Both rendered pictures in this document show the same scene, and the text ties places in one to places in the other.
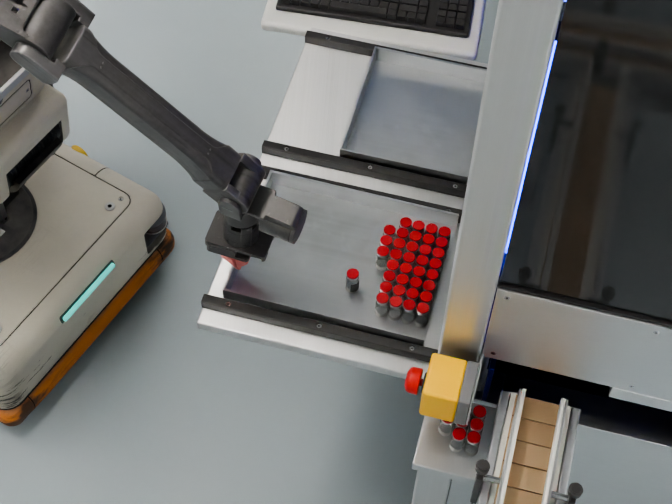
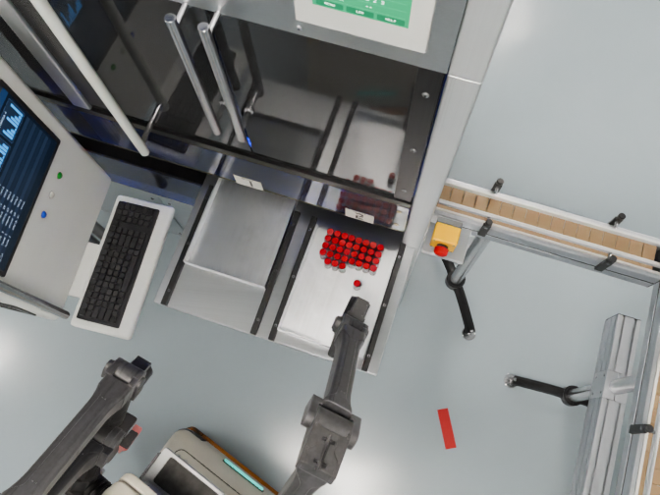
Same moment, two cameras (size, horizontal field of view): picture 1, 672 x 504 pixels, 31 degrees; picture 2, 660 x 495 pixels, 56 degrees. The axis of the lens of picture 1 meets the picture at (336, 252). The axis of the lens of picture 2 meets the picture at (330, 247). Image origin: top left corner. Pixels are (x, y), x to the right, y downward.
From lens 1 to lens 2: 1.16 m
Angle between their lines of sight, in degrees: 35
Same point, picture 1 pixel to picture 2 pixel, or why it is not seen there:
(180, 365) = (270, 423)
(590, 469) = not seen: hidden behind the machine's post
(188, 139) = (354, 350)
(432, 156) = (266, 236)
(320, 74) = (194, 298)
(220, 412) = (302, 400)
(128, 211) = (190, 450)
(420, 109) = (230, 239)
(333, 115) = (229, 291)
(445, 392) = (456, 234)
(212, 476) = not seen: hidden behind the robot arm
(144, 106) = (351, 370)
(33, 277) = not seen: outside the picture
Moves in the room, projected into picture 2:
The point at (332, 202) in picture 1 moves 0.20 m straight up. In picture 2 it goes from (297, 295) to (291, 278)
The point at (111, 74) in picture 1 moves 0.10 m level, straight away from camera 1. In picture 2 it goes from (344, 387) to (297, 397)
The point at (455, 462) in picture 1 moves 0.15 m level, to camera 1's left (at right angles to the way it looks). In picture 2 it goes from (462, 242) to (461, 290)
